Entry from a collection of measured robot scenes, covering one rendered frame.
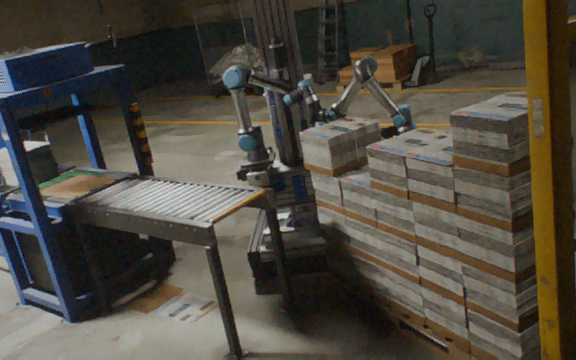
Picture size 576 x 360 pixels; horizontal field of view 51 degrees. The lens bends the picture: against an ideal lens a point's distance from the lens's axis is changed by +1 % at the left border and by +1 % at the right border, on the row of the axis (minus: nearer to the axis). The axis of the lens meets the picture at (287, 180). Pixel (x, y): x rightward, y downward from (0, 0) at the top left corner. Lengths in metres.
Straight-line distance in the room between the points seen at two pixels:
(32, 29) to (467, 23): 7.85
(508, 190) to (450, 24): 7.82
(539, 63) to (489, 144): 0.57
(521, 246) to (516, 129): 0.48
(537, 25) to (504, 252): 1.01
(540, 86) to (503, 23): 7.88
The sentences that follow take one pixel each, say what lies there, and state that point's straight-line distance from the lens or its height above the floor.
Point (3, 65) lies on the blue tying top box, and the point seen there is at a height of 1.72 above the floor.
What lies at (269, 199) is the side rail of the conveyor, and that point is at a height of 0.75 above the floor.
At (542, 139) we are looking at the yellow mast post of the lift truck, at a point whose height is 1.31.
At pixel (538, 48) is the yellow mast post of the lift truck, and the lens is 1.97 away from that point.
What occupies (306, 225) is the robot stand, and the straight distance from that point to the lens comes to 4.35.
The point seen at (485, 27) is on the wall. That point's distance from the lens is 9.96.
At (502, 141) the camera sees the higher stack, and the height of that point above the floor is 1.20.
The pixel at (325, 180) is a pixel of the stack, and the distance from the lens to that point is 3.47.
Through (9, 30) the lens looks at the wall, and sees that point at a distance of 12.44.
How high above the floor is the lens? 1.92
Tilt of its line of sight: 18 degrees down
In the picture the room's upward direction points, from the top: 11 degrees counter-clockwise
